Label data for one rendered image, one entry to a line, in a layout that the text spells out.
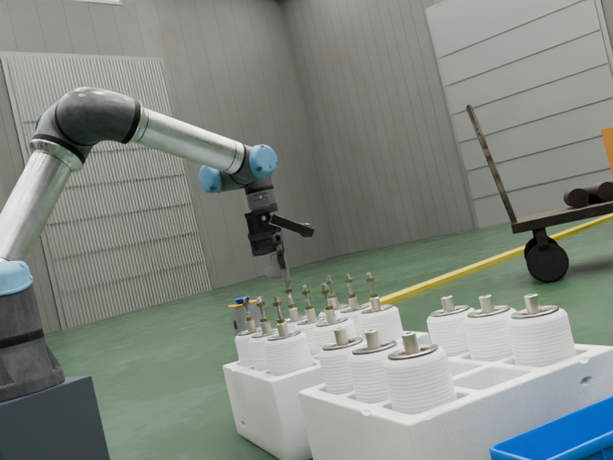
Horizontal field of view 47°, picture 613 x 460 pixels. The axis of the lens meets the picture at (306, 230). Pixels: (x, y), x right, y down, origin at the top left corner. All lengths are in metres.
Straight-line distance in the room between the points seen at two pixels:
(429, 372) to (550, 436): 0.19
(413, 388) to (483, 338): 0.26
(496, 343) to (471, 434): 0.26
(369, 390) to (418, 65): 10.61
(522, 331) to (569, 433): 0.17
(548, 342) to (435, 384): 0.22
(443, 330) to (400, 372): 0.33
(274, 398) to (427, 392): 0.53
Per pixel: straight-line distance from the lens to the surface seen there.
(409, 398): 1.03
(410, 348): 1.05
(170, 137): 1.51
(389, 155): 11.94
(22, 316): 1.30
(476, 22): 11.08
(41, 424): 1.28
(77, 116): 1.47
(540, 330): 1.15
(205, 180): 1.73
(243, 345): 1.75
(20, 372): 1.29
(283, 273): 1.77
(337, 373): 1.23
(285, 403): 1.49
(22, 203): 1.49
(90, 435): 1.32
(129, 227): 10.12
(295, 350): 1.52
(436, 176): 11.47
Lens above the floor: 0.45
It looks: 1 degrees up
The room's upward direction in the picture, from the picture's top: 13 degrees counter-clockwise
